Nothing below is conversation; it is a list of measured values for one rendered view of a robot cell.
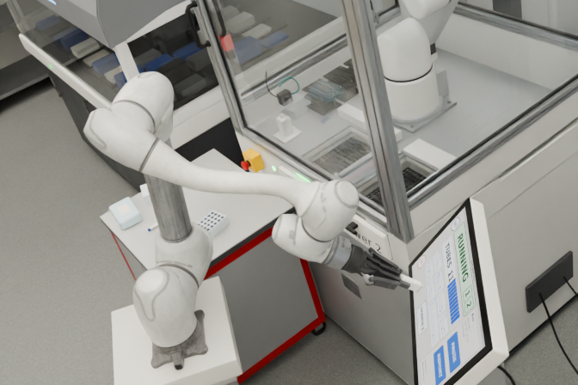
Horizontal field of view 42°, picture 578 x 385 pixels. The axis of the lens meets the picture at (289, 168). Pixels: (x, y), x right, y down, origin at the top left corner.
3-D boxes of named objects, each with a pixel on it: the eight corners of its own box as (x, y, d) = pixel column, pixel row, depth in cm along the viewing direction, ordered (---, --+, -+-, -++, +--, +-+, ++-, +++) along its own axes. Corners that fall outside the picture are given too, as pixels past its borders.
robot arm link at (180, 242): (156, 296, 247) (179, 248, 264) (203, 302, 243) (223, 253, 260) (95, 100, 199) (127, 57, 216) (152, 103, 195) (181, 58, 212)
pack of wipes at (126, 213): (144, 220, 308) (140, 211, 305) (122, 231, 305) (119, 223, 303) (132, 203, 319) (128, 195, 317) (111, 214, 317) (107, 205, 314)
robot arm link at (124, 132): (149, 151, 189) (168, 119, 199) (83, 116, 187) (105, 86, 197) (132, 183, 198) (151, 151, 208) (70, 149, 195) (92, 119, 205)
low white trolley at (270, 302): (226, 414, 316) (166, 290, 272) (159, 334, 362) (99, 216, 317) (333, 333, 337) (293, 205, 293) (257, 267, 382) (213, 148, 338)
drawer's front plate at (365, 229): (388, 262, 248) (383, 238, 242) (334, 224, 270) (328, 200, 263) (392, 259, 249) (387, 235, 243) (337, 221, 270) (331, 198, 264)
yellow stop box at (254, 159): (255, 174, 301) (249, 160, 297) (245, 168, 306) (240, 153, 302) (265, 168, 303) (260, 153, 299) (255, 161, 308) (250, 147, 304)
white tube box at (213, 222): (206, 242, 287) (204, 235, 285) (193, 235, 293) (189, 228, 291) (229, 223, 294) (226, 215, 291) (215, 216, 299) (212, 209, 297)
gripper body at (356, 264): (351, 258, 201) (381, 271, 203) (352, 236, 208) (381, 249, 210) (337, 275, 205) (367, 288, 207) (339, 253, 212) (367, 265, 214)
